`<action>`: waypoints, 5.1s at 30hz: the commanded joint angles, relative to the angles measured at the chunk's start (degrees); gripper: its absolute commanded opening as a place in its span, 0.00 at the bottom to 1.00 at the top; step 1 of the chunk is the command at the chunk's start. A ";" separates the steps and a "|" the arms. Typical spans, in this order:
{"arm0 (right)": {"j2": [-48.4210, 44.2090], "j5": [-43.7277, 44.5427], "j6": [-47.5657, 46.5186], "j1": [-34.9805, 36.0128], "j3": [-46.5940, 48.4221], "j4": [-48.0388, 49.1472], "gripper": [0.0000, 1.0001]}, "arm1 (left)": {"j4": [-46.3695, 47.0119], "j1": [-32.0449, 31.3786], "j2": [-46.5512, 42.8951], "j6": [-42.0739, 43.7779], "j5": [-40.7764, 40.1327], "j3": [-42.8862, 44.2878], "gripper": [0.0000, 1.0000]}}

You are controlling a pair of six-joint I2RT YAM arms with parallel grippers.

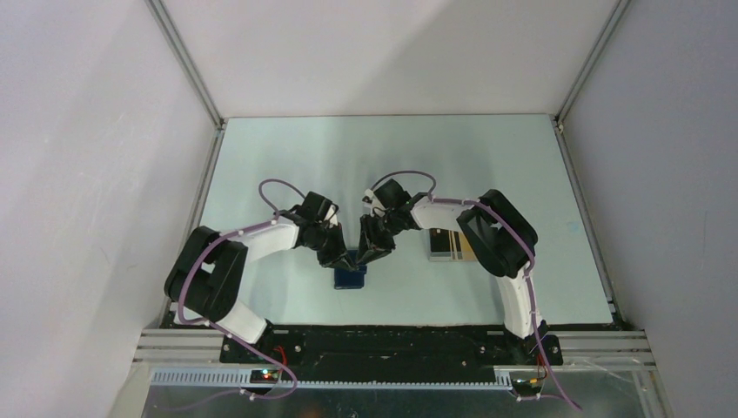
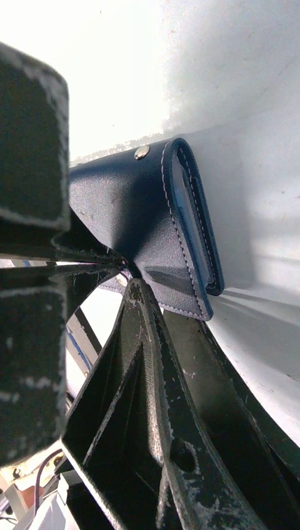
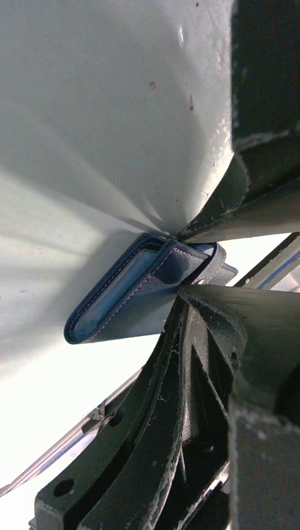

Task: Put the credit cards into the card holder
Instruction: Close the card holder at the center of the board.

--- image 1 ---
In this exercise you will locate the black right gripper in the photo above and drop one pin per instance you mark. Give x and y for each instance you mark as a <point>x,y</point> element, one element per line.
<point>371,246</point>

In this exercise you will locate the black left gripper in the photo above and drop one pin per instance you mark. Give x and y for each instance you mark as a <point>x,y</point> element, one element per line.
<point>338,258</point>

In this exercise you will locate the blue card holder wallet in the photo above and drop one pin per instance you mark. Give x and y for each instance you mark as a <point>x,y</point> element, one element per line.
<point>348,274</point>

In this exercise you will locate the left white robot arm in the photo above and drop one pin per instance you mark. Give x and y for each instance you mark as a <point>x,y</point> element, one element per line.
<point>207,275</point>

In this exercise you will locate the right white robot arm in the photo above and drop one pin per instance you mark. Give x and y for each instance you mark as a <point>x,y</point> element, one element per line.
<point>501,239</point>

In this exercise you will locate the clear plastic card tray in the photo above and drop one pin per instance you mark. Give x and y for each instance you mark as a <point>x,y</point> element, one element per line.
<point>445,245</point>

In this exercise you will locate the left controller board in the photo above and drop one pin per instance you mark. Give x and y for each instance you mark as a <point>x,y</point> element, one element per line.
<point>265,376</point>

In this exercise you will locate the controller board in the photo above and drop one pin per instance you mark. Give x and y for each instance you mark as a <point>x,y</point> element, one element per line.
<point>528,383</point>
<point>265,376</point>

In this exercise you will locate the right controller board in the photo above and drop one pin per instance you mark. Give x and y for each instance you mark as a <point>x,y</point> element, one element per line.
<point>528,383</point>

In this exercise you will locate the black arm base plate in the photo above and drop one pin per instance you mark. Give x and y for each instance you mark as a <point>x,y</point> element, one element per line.
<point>404,353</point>

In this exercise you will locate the grey cable duct strip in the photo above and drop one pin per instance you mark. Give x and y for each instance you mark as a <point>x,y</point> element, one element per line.
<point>244,378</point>

